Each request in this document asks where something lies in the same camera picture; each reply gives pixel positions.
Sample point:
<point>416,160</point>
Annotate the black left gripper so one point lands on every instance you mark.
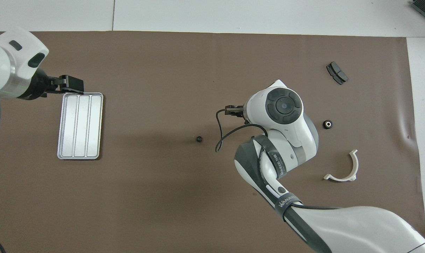
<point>45,86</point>

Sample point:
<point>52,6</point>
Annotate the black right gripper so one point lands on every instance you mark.
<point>235,111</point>

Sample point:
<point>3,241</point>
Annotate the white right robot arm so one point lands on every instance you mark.
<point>282,105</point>

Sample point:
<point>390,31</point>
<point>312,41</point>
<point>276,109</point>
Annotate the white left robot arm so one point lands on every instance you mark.
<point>5,63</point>

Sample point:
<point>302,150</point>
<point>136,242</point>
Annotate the silver metal tray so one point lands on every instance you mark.
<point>79,126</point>

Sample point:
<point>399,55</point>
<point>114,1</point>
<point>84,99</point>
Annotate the dark grey brake pad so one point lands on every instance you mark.
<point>337,73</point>

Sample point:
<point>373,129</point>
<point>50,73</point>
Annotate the brown table mat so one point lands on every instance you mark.
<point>163,196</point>

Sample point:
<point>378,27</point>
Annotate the white curved plastic bracket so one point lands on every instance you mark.
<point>355,166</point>

